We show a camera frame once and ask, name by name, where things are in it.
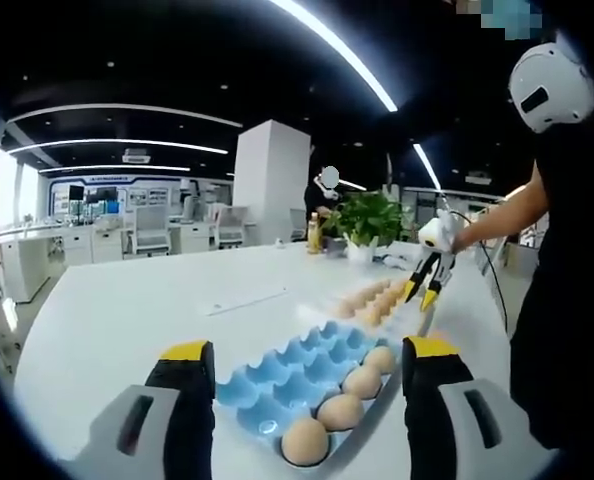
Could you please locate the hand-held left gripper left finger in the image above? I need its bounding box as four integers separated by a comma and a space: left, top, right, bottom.
71, 339, 216, 480

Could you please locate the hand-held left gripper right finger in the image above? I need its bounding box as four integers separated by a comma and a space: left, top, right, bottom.
401, 335, 563, 480

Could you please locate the group of brown eggs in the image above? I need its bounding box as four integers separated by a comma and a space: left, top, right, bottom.
334, 278, 413, 326

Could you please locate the brown chicken egg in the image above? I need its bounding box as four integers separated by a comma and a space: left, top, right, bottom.
341, 364, 383, 400
281, 417, 330, 466
316, 393, 366, 432
362, 345, 397, 375

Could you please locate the blue egg tray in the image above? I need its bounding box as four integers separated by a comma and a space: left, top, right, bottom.
215, 319, 403, 466

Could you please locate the clear plastic egg tray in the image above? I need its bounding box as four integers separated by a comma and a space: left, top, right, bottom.
294, 277, 441, 346

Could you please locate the white crumpled cloth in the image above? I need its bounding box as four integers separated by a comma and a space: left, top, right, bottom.
374, 251, 416, 270

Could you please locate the green potted plant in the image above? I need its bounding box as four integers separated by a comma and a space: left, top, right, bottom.
321, 192, 413, 261

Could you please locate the long ceiling light strip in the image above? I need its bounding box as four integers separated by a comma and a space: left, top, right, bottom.
412, 143, 443, 190
269, 0, 399, 112

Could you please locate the white table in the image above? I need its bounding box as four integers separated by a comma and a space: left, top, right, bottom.
12, 239, 533, 480

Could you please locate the yellow drink bottle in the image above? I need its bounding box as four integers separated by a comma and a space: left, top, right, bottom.
306, 212, 324, 254

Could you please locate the person's black clothed torso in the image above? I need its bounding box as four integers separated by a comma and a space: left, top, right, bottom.
509, 114, 594, 451

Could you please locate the white square pillar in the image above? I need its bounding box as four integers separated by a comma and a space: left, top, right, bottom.
232, 118, 312, 249

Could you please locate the white laboratory machine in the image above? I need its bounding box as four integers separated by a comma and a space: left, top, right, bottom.
179, 177, 208, 224

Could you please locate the white chest-worn device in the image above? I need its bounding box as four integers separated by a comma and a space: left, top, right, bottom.
508, 42, 594, 135

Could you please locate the white workbench row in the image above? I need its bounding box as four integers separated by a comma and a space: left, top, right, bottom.
0, 224, 128, 304

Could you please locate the curved ceiling light strip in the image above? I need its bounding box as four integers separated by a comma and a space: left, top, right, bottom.
39, 163, 197, 174
7, 139, 229, 155
6, 103, 243, 129

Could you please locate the blue framed wall display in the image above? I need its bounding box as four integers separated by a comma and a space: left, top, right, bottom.
49, 175, 183, 221

